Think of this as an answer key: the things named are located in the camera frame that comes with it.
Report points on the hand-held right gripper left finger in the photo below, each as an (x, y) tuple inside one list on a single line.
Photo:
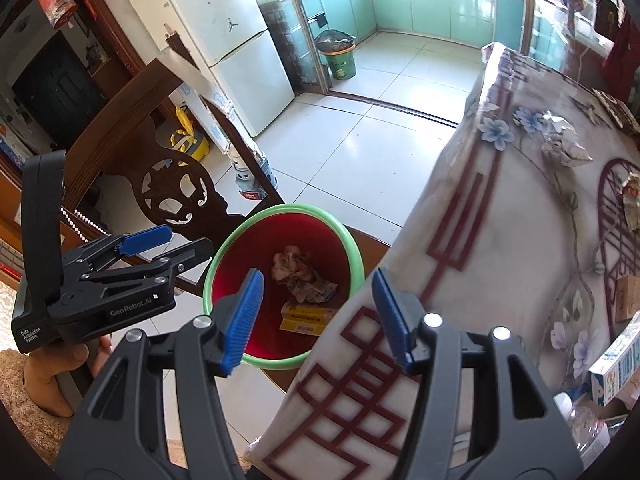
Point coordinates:
[(244, 322)]

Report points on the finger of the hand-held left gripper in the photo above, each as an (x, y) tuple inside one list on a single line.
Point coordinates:
[(145, 239), (170, 260)]

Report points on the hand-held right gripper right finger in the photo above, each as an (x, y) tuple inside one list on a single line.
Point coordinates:
[(392, 325)]

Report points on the red bin with green rim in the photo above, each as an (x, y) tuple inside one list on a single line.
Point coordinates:
[(260, 240)]

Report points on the clear plastic bottle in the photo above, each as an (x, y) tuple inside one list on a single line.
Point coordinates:
[(582, 425)]

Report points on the person's left hand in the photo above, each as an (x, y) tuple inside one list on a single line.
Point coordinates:
[(55, 380)]

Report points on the flat yellow box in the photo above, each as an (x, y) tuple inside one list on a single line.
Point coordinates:
[(307, 316)]

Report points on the crumpled brown paper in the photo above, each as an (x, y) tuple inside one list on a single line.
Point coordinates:
[(295, 270)]

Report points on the yellow plastic toy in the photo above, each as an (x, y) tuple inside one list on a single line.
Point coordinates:
[(190, 142)]

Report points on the carved dark wooden chair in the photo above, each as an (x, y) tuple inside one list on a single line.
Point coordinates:
[(105, 130)]

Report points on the white plastic jug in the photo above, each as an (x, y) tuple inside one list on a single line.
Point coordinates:
[(245, 167)]

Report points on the floral tablecloth with red lines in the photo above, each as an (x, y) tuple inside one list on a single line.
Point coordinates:
[(500, 260)]

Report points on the black television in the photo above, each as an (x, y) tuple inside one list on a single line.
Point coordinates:
[(50, 95)]

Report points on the white refrigerator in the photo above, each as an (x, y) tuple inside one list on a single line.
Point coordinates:
[(240, 75)]

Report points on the white and blue carton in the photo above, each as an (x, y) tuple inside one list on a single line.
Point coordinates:
[(617, 365)]

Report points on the small brown cardboard box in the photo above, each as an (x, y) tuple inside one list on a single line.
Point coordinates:
[(629, 300)]

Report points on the red printed box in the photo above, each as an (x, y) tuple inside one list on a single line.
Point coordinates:
[(57, 2)]

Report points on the crumpled clear plastic wrapper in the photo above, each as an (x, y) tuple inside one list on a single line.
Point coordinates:
[(565, 142)]

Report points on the green kitchen waste bin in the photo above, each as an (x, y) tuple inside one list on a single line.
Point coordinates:
[(340, 57)]

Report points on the crumpled tan paper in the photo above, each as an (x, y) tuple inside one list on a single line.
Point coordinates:
[(632, 200)]

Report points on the printed paper packet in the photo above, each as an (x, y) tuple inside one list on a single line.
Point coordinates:
[(617, 110)]

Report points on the teal kitchen cabinets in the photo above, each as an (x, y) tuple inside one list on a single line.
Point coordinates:
[(425, 5)]

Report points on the red hanging cloth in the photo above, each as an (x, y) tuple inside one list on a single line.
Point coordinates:
[(622, 60)]

